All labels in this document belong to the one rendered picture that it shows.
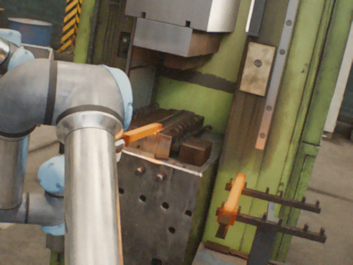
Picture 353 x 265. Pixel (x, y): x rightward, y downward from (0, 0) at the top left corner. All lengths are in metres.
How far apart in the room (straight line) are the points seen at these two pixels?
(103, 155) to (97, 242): 0.15
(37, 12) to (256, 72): 7.85
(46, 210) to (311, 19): 1.04
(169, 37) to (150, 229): 0.67
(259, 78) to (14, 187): 0.93
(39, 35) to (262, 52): 4.70
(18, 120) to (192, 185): 0.85
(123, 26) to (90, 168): 1.12
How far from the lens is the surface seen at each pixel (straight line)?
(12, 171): 0.97
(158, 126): 1.62
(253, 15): 1.59
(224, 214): 1.22
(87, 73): 0.81
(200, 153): 1.57
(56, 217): 1.12
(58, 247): 2.09
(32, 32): 6.04
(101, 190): 0.71
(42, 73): 0.79
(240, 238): 1.80
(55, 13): 9.00
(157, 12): 1.57
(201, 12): 1.52
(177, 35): 1.55
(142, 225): 1.67
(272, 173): 1.70
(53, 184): 1.07
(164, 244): 1.67
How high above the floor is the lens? 1.44
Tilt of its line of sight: 16 degrees down
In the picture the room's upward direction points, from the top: 11 degrees clockwise
